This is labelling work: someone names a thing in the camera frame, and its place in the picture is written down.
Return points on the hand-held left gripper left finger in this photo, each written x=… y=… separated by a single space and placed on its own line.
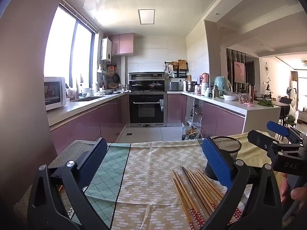
x=93 y=160

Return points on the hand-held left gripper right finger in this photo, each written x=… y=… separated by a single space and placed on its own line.
x=217 y=163

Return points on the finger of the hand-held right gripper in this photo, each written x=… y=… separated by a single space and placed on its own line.
x=278 y=129
x=257 y=137

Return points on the black mesh utensil holder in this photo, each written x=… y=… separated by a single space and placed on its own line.
x=227 y=146

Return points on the bundle of chopsticks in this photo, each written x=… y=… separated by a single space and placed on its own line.
x=191 y=191

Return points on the person's right hand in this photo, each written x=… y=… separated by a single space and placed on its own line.
x=298 y=194

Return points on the clear bag of vegetables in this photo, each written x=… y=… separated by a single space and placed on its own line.
x=292 y=116

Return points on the yellow cloth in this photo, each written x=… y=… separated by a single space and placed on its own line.
x=254 y=155

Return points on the black dining chair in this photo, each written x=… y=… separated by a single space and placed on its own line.
x=285 y=105

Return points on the green vegetables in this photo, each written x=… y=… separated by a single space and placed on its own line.
x=265 y=103

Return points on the bag of greens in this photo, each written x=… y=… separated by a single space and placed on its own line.
x=195 y=137

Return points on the pink peninsula cabinets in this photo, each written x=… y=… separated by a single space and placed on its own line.
x=223 y=122

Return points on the long pink base cabinets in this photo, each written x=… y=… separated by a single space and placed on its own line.
x=84 y=122

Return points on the amber oil plastic bottle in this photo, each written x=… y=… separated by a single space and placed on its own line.
x=193 y=130

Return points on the clear plastic container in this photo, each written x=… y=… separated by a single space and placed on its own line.
x=244 y=98

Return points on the dark liquid plastic bottle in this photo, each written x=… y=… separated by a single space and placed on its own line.
x=186 y=131

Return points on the brown tumbler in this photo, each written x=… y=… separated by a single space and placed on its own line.
x=251 y=91

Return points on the white bowl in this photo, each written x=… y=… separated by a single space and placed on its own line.
x=230 y=97

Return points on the patterned tablecloth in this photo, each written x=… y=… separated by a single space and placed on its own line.
x=144 y=172

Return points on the steel thermos flask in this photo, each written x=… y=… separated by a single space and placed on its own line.
x=215 y=91

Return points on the kitchen sink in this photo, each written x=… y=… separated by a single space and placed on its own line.
x=90 y=98

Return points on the mint green appliance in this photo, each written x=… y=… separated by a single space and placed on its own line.
x=221 y=85

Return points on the narrow pink base cabinet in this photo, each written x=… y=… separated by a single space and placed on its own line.
x=174 y=107

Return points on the round ceiling lamp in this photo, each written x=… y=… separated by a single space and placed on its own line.
x=304 y=62

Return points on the black built-in oven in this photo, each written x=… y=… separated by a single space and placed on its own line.
x=146 y=110

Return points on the steel faucet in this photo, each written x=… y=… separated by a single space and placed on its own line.
x=78 y=88

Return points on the white toaster oven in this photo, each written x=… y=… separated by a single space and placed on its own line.
x=54 y=93

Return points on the pink kettle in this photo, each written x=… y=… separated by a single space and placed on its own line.
x=205 y=79

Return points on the steel steamer pot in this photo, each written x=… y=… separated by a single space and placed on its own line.
x=191 y=86

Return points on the wok with glass lid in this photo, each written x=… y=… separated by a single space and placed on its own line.
x=137 y=87
x=156 y=86

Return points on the hanging black pan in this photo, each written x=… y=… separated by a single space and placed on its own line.
x=116 y=77

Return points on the silver rice cooker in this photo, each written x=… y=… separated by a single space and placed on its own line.
x=174 y=86

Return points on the grey refrigerator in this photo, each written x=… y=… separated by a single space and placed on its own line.
x=24 y=100

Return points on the black range hood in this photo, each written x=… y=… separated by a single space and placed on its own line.
x=146 y=76

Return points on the wooden cutting board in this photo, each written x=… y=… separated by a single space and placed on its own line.
x=181 y=64

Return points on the white water heater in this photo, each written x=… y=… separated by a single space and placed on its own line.
x=106 y=49

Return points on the kitchen window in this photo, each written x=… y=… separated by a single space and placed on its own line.
x=60 y=48

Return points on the ceiling light panel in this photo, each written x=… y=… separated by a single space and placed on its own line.
x=146 y=16

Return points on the wall clock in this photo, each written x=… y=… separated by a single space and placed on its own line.
x=267 y=67

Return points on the pink wall picture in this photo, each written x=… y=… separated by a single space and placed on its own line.
x=239 y=71

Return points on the black wall rack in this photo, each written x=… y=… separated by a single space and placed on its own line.
x=178 y=73

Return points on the pink wall cabinet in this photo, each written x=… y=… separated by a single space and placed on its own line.
x=122 y=43

